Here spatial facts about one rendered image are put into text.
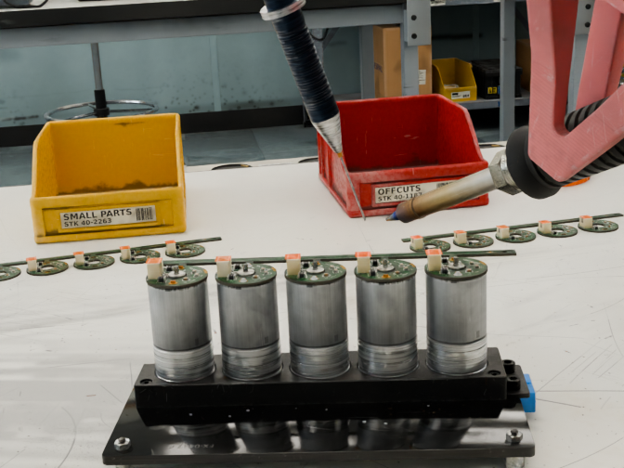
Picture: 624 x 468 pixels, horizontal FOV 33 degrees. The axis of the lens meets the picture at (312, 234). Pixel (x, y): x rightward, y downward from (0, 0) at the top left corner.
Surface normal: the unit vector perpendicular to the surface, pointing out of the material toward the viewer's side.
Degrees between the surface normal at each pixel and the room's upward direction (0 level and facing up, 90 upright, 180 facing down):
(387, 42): 90
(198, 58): 90
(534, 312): 0
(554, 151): 99
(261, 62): 90
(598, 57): 87
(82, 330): 0
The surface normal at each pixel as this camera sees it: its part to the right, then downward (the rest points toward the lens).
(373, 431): -0.05, -0.95
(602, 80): -0.72, 0.19
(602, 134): -0.77, 0.36
